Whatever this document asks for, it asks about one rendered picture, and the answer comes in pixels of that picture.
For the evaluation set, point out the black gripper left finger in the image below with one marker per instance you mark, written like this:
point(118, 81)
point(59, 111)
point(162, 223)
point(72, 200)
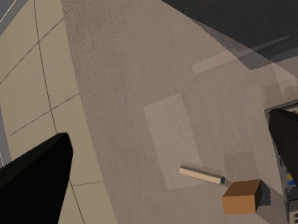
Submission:
point(32, 187)

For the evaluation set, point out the dark grey flat panel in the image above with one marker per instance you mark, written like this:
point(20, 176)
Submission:
point(188, 6)

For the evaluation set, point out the brown cardboard box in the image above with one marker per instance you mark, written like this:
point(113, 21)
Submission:
point(242, 197)

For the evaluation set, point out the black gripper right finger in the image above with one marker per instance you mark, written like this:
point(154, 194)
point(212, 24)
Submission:
point(283, 127)

